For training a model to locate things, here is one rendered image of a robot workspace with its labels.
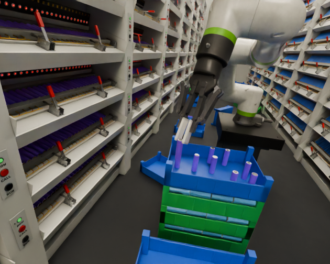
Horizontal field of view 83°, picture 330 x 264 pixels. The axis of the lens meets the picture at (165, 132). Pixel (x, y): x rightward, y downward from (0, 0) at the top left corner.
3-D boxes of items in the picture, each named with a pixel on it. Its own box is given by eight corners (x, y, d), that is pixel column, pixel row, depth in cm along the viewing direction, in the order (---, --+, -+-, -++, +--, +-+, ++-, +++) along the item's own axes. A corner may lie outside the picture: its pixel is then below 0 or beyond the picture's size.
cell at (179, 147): (180, 157, 57) (184, 138, 54) (180, 160, 55) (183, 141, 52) (175, 156, 57) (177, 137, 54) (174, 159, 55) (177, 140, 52)
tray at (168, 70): (175, 73, 226) (179, 62, 220) (161, 79, 172) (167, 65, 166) (160, 66, 228) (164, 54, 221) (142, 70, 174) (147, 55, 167)
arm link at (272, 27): (246, 59, 79) (257, 31, 76) (276, 65, 75) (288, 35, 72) (247, 33, 46) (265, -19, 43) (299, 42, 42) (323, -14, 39)
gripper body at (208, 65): (228, 70, 53) (216, 101, 54) (201, 66, 58) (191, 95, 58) (221, 58, 47) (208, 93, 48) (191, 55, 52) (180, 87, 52)
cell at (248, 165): (245, 177, 64) (251, 161, 61) (246, 180, 62) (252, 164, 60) (240, 176, 64) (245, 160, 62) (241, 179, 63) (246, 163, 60)
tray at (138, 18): (162, 32, 148) (167, 19, 144) (131, 20, 94) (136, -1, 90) (140, 21, 150) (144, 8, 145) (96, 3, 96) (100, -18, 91)
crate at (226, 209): (241, 180, 76) (247, 164, 72) (257, 222, 57) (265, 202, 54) (168, 168, 78) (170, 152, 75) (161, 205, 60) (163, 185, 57)
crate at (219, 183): (247, 164, 72) (253, 146, 69) (265, 202, 54) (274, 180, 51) (170, 152, 75) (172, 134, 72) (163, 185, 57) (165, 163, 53)
